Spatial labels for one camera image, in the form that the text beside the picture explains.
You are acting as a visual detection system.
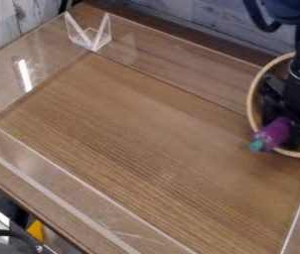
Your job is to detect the clear acrylic tray walls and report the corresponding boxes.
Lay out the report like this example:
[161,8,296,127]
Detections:
[0,4,300,254]

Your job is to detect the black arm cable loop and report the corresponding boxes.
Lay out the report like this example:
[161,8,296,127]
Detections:
[241,0,300,34]

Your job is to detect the clear acrylic corner bracket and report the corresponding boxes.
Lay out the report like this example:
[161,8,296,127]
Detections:
[64,13,111,53]

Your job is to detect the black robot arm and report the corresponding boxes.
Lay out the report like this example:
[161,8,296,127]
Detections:
[260,25,300,150]

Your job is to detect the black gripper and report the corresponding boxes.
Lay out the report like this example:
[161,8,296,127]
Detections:
[260,73,300,150]

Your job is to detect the purple toy eggplant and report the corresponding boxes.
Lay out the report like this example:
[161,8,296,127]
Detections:
[249,116,290,152]

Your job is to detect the yellow object under table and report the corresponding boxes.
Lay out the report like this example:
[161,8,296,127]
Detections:
[27,220,45,241]

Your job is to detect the brown wooden bowl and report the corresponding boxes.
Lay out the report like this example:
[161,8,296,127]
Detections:
[245,53,300,158]

